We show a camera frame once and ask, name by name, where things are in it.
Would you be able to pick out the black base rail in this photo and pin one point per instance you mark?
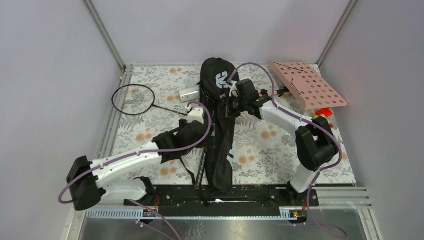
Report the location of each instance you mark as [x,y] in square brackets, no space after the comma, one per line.
[239,201]

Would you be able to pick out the pink music stand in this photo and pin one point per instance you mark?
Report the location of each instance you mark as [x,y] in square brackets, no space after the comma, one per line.
[308,90]

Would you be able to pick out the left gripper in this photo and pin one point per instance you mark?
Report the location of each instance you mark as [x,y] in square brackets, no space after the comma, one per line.
[183,123]

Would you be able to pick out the black badminton racket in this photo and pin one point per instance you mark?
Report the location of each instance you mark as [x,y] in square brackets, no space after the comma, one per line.
[201,170]
[136,99]

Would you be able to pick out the red toy blocks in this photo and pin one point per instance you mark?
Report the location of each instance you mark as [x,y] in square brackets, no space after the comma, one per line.
[324,112]

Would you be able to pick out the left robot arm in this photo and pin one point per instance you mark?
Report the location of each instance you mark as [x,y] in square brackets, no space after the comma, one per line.
[91,182]

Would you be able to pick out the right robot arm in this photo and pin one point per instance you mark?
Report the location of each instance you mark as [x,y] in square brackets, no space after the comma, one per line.
[315,142]

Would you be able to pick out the floral tablecloth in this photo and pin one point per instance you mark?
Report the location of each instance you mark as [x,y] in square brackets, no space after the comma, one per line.
[263,153]

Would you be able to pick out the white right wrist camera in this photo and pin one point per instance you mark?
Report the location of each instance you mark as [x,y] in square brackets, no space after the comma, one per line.
[233,92]

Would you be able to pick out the black racket bag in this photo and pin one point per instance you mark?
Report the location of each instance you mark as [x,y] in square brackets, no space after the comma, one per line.
[218,161]

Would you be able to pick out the white shuttlecock tube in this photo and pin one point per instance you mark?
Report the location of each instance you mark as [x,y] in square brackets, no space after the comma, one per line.
[189,94]

